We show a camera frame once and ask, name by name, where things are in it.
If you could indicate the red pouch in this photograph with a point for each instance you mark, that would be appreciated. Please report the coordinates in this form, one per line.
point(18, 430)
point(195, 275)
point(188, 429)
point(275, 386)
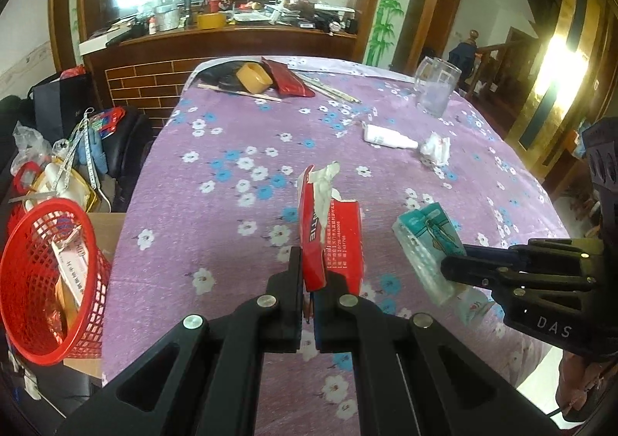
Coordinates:
point(287, 78)

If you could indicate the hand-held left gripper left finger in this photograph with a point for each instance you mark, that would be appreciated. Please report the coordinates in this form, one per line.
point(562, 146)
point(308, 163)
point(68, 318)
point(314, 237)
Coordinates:
point(289, 315)

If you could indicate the red plastic basket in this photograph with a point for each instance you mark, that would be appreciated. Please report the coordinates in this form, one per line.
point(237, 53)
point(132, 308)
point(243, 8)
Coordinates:
point(29, 271)

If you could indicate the wooden door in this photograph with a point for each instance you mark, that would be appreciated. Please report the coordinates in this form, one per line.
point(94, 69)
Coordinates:
point(442, 15)

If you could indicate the teal tissue pack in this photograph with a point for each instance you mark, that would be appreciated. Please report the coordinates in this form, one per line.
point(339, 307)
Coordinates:
point(425, 242)

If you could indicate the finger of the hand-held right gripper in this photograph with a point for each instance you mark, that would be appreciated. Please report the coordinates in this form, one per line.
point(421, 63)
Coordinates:
point(483, 276)
point(555, 255)

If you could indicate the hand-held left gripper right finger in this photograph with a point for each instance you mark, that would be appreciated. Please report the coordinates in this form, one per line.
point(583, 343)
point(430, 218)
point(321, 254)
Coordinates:
point(322, 325)

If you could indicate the torn red paper box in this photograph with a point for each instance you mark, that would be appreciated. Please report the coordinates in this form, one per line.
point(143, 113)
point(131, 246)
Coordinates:
point(338, 242)

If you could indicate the crumpled clear plastic wrapper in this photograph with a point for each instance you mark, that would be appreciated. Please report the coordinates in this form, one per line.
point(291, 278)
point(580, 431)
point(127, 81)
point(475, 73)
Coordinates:
point(434, 148)

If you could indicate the clear glass mug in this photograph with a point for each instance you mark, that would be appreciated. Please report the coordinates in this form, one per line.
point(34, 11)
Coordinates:
point(437, 93)

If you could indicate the cardboard box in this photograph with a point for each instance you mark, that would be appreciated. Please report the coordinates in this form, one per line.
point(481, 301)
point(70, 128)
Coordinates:
point(108, 233)

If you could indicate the black shopping bag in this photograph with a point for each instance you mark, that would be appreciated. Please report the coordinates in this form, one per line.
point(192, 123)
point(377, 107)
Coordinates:
point(58, 107)

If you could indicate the bundle of chopsticks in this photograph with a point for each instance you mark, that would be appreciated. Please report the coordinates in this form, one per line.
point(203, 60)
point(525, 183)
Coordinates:
point(333, 90)

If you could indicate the person's right forearm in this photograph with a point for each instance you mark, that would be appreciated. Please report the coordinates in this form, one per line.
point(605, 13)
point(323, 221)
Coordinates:
point(577, 383)

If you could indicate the yellow box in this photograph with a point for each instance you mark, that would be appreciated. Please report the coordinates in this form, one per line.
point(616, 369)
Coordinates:
point(212, 20)

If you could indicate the yellow tape roll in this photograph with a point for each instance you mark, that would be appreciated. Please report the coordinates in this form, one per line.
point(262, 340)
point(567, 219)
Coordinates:
point(248, 78)

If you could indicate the blue glove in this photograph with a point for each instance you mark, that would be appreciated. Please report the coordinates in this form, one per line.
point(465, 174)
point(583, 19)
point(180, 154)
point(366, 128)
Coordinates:
point(100, 153)

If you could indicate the metal pot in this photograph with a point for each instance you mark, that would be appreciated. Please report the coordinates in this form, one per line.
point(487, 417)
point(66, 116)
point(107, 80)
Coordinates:
point(169, 18)

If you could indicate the red printed packet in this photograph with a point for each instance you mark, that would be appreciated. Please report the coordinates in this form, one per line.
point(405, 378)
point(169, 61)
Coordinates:
point(108, 119)

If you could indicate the white plastic bag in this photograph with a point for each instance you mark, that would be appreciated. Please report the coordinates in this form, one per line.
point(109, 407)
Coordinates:
point(29, 141)

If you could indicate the white squeeze bottle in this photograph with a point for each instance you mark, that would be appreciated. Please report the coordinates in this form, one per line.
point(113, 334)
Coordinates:
point(381, 135)

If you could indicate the wooden counter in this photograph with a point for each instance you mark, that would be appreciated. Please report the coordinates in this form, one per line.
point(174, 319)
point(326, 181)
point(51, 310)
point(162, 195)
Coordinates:
point(193, 42)

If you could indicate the long white carton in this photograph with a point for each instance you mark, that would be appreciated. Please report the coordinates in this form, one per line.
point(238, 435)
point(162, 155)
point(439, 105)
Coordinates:
point(77, 271)

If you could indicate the black leather chair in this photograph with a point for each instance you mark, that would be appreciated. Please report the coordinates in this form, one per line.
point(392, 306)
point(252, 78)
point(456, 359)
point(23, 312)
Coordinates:
point(130, 141)

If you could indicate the wooden chopstick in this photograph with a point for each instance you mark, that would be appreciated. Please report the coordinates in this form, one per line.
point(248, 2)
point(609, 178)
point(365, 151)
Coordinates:
point(231, 90)

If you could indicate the dark cloth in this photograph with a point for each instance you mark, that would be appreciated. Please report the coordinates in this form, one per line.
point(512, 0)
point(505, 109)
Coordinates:
point(463, 59)

